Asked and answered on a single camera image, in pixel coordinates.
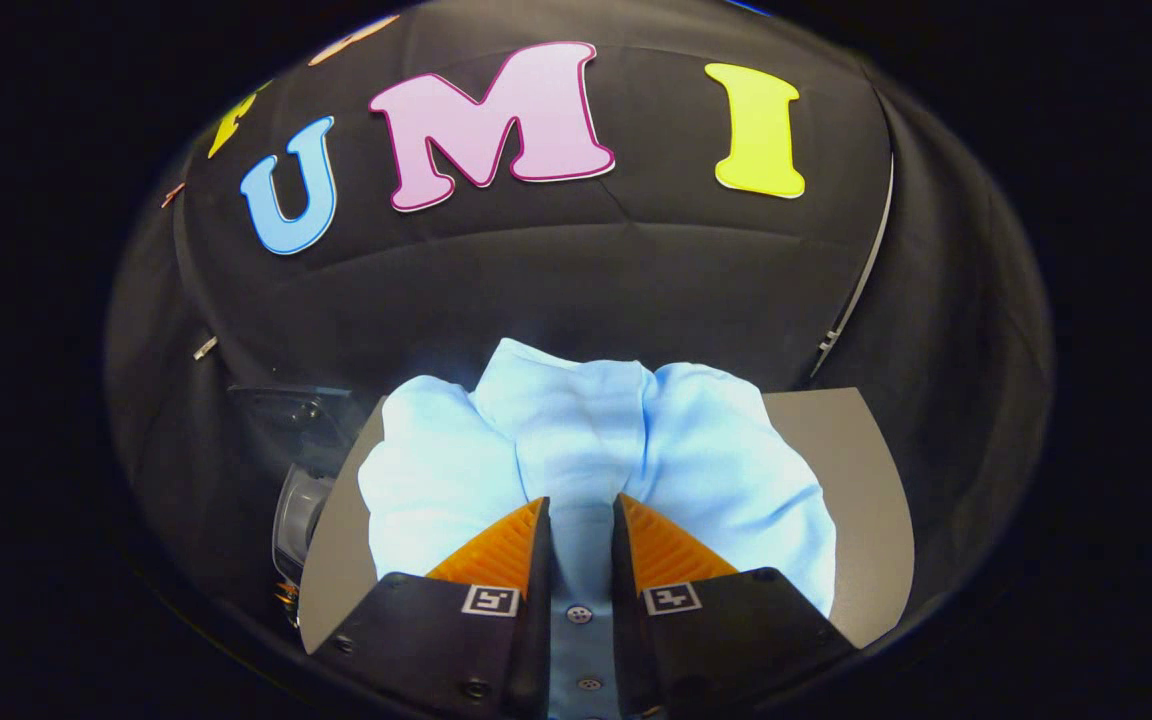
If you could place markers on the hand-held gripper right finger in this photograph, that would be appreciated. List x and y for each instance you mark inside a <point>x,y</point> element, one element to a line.
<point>628,600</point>

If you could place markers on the black backdrop cloth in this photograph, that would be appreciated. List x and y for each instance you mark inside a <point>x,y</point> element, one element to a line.
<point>586,270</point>

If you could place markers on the small orange electronic part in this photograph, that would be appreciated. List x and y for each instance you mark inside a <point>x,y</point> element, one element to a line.
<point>286,595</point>

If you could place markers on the light blue shirt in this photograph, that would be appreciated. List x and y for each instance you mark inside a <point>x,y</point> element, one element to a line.
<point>576,430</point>

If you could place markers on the transparent dark washing machine lid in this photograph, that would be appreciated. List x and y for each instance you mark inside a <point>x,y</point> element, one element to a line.
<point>286,420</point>

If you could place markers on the wooden clothespin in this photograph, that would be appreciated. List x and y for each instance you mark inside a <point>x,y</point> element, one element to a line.
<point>173,195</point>

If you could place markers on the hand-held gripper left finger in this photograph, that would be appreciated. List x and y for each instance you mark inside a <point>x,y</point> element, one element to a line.
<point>536,600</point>

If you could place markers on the silver metal clip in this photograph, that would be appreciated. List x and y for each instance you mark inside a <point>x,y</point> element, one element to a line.
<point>205,347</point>

